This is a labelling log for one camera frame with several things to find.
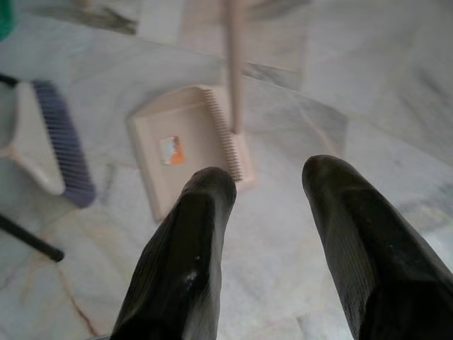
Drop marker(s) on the green plastic bin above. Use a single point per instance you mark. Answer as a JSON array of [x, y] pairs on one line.
[[7, 17]]

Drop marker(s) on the beige broom purple bristles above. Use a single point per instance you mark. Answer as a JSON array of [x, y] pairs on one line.
[[60, 141]]

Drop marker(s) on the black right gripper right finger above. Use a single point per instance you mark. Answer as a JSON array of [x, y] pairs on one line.
[[382, 276]]

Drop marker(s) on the black folding chair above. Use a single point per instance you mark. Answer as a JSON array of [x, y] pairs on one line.
[[35, 244]]

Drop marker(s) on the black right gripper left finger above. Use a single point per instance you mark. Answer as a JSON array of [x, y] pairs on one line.
[[184, 265]]

